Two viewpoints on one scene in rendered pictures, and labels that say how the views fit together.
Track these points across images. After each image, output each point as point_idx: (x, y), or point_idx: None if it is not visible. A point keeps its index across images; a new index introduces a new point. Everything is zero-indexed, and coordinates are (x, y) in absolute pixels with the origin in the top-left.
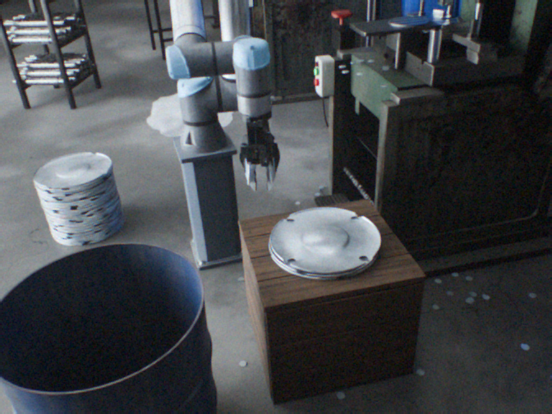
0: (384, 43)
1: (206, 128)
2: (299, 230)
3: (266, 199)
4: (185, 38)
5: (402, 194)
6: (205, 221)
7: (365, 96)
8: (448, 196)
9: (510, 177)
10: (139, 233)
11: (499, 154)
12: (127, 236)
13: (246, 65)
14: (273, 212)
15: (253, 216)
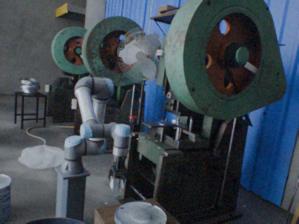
0: (153, 131)
1: (77, 163)
2: (127, 212)
3: (89, 201)
4: (90, 121)
5: (165, 196)
6: (68, 211)
7: (145, 152)
8: (182, 197)
9: (205, 189)
10: (21, 220)
11: (201, 179)
12: (13, 222)
13: (121, 135)
14: (95, 208)
15: (84, 210)
